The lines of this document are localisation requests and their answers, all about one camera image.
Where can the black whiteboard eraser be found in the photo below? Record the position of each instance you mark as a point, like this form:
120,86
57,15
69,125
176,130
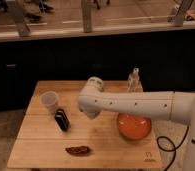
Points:
62,119

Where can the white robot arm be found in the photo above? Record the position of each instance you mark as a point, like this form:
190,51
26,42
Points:
165,105

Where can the clear plastic bottle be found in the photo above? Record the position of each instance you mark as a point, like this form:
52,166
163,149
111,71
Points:
133,80

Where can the translucent plastic cup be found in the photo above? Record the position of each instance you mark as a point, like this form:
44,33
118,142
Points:
49,100

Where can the orange bowl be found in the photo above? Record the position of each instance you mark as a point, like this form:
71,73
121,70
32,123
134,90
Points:
133,127

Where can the brown chip bag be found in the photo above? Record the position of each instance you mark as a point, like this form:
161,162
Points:
78,150

